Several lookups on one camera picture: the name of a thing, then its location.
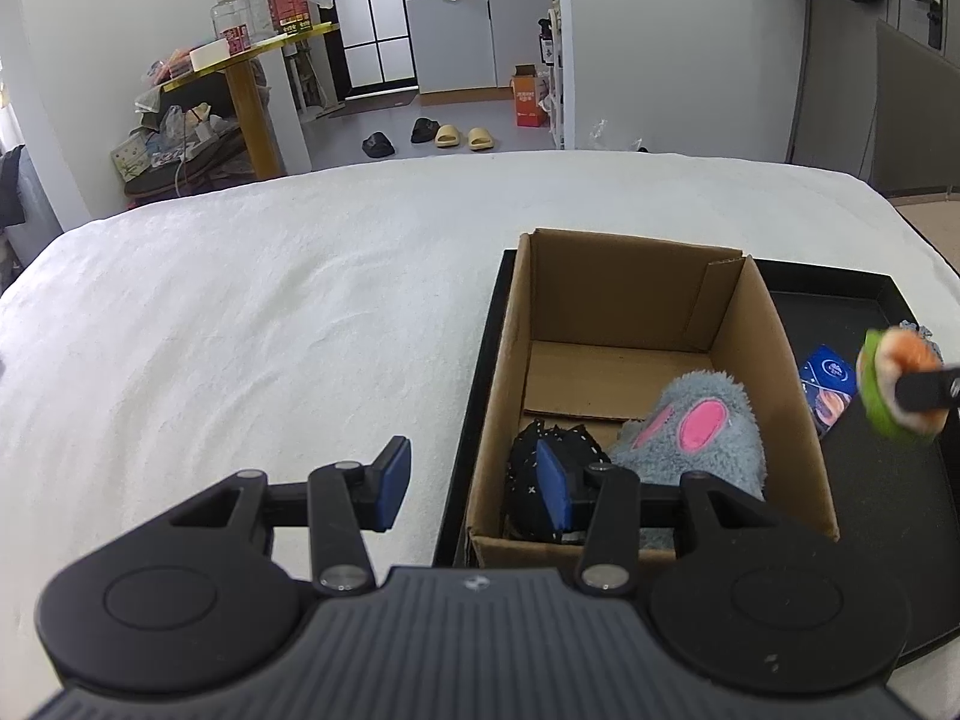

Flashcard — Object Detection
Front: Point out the black plastic tray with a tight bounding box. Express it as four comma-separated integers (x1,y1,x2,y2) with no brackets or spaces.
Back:
431,249,958,667

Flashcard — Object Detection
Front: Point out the beige slipper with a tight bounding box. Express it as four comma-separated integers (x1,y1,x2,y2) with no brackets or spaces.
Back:
434,124,460,148
467,127,494,153

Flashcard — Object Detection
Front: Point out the beige slipper right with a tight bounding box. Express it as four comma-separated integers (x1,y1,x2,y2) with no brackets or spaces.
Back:
467,127,494,153

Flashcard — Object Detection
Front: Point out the orange cardboard box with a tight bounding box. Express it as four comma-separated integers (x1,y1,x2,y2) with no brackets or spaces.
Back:
511,64,548,128

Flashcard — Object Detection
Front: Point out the white kitchen cabinet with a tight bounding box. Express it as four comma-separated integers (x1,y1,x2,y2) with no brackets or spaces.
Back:
404,0,551,94

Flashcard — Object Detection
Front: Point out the brown cardboard box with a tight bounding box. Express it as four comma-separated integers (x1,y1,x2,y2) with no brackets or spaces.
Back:
466,229,839,571

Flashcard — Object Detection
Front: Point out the yellow round table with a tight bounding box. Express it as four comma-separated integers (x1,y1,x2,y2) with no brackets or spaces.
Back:
160,21,340,181

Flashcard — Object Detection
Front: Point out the white bed cover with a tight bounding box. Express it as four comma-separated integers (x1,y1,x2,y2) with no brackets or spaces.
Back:
2,149,958,718

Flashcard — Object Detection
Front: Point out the clutter pile under table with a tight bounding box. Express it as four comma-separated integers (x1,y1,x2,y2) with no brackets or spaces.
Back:
110,73,256,208

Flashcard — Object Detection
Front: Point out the black slipper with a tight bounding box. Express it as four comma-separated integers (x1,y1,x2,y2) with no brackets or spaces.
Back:
361,132,395,160
410,117,439,145

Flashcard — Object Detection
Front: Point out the glass jar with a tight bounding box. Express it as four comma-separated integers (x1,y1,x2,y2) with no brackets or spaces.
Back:
210,0,252,52

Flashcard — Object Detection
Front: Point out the beige slipper left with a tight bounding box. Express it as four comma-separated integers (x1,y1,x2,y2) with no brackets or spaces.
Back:
434,124,460,148

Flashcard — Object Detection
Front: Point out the plush hamburger toy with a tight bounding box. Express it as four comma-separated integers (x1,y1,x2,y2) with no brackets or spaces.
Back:
856,327,947,444

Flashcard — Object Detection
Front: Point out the black slipper left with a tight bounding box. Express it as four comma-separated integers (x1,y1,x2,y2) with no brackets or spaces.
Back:
361,132,395,160

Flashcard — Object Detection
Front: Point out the grey pink plush slipper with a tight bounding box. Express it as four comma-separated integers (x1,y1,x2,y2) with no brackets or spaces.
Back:
608,369,770,550

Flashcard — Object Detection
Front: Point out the blue tissue pack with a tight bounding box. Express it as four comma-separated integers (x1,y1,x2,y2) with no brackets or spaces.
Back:
799,344,857,437

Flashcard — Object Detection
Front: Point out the black lace fabric item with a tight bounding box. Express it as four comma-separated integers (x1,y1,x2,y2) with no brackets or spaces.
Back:
503,419,610,544

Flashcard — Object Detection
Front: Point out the black slipper right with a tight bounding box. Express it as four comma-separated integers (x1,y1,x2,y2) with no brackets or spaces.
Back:
410,117,439,145

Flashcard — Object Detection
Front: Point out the red snack box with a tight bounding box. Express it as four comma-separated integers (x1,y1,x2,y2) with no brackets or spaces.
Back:
267,0,313,34

